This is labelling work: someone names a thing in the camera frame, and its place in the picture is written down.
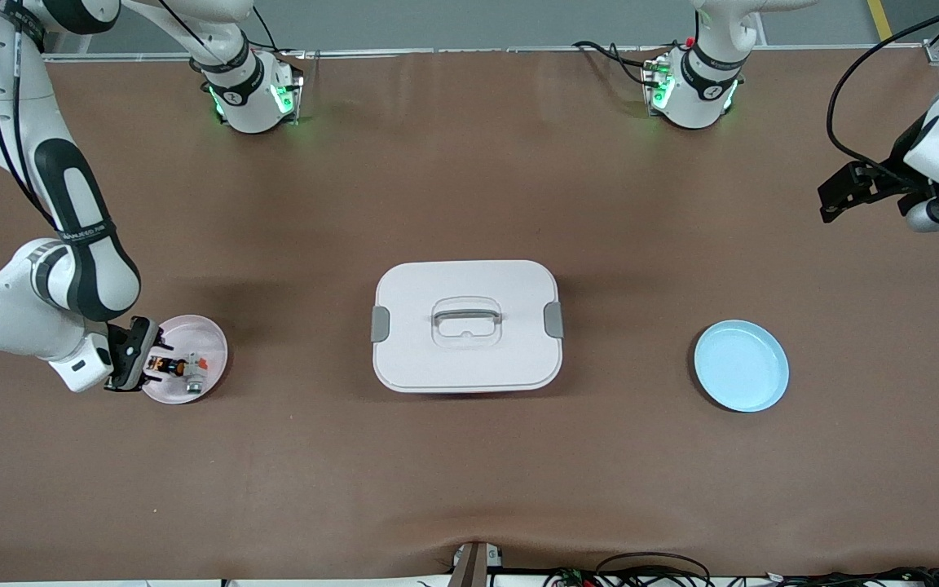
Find pink round plate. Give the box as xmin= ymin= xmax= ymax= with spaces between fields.
xmin=139 ymin=315 xmax=229 ymax=406

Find light blue round plate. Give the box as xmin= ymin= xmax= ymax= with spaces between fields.
xmin=694 ymin=319 xmax=790 ymax=413

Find white lidded storage box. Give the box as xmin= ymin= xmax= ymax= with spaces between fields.
xmin=372 ymin=260 xmax=565 ymax=395

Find brown table mat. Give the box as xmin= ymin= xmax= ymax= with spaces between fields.
xmin=0 ymin=49 xmax=939 ymax=581

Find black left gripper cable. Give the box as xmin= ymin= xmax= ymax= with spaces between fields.
xmin=826 ymin=4 xmax=939 ymax=169

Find black arm base cables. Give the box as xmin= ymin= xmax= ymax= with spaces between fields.
xmin=225 ymin=7 xmax=281 ymax=55
xmin=573 ymin=39 xmax=666 ymax=87

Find grey box lid handle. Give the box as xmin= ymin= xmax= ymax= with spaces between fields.
xmin=432 ymin=300 xmax=503 ymax=327

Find metal bracket at table edge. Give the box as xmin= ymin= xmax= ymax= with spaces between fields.
xmin=449 ymin=541 xmax=505 ymax=587

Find black cable bundle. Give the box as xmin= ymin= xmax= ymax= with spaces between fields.
xmin=771 ymin=567 xmax=939 ymax=587

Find black looped cable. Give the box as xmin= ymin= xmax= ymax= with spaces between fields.
xmin=596 ymin=552 xmax=713 ymax=587

